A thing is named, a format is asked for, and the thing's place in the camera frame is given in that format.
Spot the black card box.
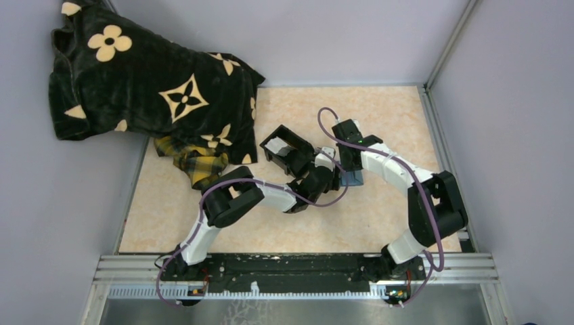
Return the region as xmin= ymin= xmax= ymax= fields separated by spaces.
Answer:
xmin=259 ymin=125 xmax=314 ymax=178

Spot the blue card holder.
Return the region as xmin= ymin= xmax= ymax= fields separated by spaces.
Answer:
xmin=340 ymin=171 xmax=364 ymax=187

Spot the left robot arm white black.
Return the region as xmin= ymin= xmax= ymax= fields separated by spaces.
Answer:
xmin=173 ymin=165 xmax=340 ymax=280

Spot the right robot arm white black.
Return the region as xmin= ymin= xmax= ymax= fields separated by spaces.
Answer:
xmin=332 ymin=119 xmax=468 ymax=279

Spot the stack of white cards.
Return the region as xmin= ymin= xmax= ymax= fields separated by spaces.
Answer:
xmin=264 ymin=137 xmax=293 ymax=156

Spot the yellow black plaid cloth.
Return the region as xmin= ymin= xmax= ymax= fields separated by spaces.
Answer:
xmin=153 ymin=136 xmax=229 ymax=190

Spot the black floral plush blanket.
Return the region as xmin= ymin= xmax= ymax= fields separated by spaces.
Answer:
xmin=48 ymin=1 xmax=264 ymax=165

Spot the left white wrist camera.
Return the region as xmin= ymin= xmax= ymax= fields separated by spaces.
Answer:
xmin=314 ymin=147 xmax=336 ymax=171

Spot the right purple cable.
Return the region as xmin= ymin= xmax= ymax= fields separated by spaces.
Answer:
xmin=317 ymin=106 xmax=445 ymax=309

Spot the purple cable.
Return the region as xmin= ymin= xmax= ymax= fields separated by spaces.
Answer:
xmin=317 ymin=106 xmax=445 ymax=309
xmin=155 ymin=148 xmax=350 ymax=309

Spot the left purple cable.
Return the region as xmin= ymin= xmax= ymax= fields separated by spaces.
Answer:
xmin=155 ymin=148 xmax=350 ymax=309

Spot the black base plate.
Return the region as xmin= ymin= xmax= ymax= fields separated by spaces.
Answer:
xmin=154 ymin=253 xmax=426 ymax=294

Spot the aluminium frame rail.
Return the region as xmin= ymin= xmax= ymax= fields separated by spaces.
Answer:
xmin=81 ymin=253 xmax=513 ymax=324

